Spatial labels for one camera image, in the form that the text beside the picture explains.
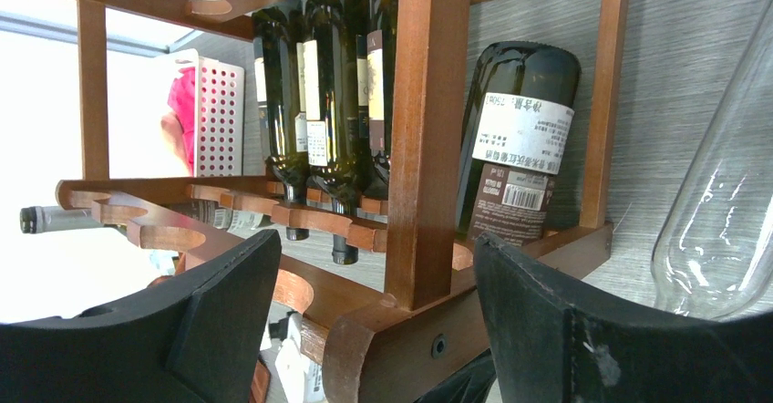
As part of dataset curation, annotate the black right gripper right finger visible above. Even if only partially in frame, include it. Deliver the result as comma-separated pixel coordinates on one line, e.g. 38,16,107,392
473,233,772,402

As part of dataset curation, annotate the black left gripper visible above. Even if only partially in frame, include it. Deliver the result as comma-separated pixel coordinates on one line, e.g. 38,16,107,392
416,351,496,403

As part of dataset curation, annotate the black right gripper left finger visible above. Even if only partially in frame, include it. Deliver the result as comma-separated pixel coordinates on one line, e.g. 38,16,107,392
1,230,282,402

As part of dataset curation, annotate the dark bottle white label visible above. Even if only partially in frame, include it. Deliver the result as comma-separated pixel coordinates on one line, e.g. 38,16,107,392
302,0,371,267

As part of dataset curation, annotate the dark wine bottle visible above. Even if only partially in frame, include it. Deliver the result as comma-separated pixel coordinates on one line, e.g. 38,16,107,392
366,0,399,186

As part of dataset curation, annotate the brown wooden wine rack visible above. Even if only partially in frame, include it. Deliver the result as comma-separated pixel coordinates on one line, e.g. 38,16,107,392
57,0,629,402

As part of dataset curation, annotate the clear lying bottle upper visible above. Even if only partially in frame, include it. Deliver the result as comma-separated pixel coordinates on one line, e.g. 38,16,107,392
651,0,772,319

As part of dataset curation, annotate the green bottle far left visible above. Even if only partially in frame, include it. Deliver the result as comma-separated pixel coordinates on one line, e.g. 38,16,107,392
19,200,271,238

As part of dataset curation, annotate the peach folded cloth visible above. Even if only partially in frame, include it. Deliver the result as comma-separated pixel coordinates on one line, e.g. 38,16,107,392
160,111,191,175

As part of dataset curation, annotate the pink folded cloth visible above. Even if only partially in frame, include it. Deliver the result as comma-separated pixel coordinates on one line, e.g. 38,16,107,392
167,67,196,175

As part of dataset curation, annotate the white plastic basket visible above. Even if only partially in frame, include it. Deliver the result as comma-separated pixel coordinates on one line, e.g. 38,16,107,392
159,49,245,177

